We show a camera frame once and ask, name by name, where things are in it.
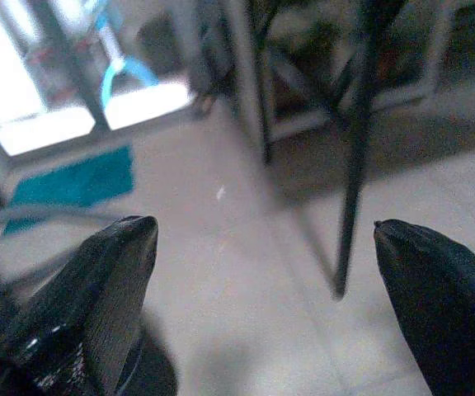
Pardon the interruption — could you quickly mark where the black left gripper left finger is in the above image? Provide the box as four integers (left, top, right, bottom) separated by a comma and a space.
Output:
0, 214, 159, 396

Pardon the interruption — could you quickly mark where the grey cable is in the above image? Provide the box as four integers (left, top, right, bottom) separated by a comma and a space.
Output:
0, 205, 127, 290

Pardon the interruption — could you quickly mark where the teal floor mat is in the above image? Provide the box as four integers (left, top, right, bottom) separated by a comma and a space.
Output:
2, 144, 135, 235

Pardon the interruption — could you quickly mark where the black metal table leg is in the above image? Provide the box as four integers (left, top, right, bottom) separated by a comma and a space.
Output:
243, 0, 274, 165
331, 0, 407, 299

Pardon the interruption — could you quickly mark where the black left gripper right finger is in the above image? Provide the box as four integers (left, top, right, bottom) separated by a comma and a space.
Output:
374, 219, 475, 396

